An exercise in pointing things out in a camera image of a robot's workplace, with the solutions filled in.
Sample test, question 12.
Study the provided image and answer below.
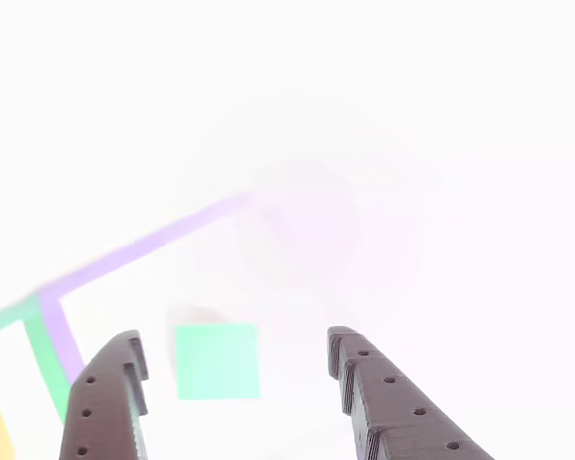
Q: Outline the green square frame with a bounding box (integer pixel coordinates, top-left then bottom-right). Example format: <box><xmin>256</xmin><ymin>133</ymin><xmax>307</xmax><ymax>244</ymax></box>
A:
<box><xmin>0</xmin><ymin>291</ymin><xmax>74</xmax><ymax>426</ymax></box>

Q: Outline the purple square frame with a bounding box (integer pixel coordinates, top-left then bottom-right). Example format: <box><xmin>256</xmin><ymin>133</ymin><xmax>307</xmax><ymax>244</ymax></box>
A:
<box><xmin>36</xmin><ymin>190</ymin><xmax>269</xmax><ymax>384</ymax></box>

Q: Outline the green cube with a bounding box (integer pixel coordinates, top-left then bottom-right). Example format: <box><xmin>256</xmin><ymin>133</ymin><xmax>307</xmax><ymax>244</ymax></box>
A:
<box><xmin>175</xmin><ymin>323</ymin><xmax>262</xmax><ymax>401</ymax></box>

